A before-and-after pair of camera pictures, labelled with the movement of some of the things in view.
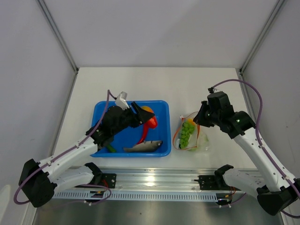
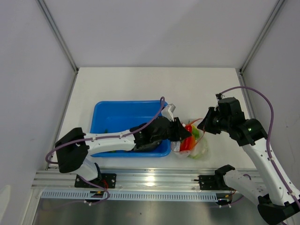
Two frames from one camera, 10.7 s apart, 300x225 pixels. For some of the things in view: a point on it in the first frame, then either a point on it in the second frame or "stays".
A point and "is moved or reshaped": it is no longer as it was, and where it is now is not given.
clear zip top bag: [190, 136] is moved or reshaped
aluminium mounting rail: [153, 179] stays
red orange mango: [152, 122] → [188, 144]
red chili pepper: [145, 130] is moved or reshaped
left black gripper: [138, 118] → [179, 132]
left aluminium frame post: [59, 36] stays
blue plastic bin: [162, 132] stays
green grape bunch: [187, 129] → [195, 132]
